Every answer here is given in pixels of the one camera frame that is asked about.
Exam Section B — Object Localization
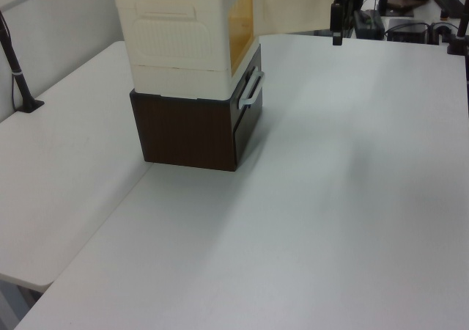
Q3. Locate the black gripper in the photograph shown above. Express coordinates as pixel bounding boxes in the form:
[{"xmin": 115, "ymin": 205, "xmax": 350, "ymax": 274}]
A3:
[{"xmin": 330, "ymin": 1, "xmax": 344, "ymax": 47}]

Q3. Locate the translucent cream cabinet door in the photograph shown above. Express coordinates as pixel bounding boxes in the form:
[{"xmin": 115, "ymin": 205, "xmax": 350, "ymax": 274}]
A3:
[{"xmin": 252, "ymin": 0, "xmax": 333, "ymax": 40}]

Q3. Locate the black box with green light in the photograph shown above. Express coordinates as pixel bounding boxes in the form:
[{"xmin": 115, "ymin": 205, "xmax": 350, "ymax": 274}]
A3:
[{"xmin": 352, "ymin": 9, "xmax": 386, "ymax": 40}]

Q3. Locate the black flat electronics box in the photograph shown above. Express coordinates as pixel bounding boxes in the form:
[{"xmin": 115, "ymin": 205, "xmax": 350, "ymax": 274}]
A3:
[{"xmin": 384, "ymin": 18, "xmax": 430, "ymax": 44}]

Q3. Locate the brown monitor base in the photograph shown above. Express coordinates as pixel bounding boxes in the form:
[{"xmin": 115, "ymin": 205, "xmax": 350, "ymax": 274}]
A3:
[{"xmin": 387, "ymin": 0, "xmax": 416, "ymax": 17}]

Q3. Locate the dark brown drawer box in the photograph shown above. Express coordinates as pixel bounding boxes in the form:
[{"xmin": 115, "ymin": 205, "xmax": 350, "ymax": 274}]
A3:
[{"xmin": 129, "ymin": 43, "xmax": 265, "ymax": 172}]

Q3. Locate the grey drawer handle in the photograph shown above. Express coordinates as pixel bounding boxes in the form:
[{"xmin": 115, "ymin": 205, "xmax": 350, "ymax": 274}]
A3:
[{"xmin": 237, "ymin": 69, "xmax": 265, "ymax": 110}]

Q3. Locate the black table clamp mount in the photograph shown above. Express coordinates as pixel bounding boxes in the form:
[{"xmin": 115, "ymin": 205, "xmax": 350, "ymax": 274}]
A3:
[{"xmin": 430, "ymin": 0, "xmax": 469, "ymax": 56}]

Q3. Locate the cream plastic tray with handles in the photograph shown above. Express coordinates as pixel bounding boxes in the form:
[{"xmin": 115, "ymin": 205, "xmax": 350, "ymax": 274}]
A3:
[{"xmin": 114, "ymin": 0, "xmax": 262, "ymax": 100}]

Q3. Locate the black camera stand pole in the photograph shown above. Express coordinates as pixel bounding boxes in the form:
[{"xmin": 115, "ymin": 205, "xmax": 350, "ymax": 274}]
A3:
[{"xmin": 0, "ymin": 10, "xmax": 45, "ymax": 115}]

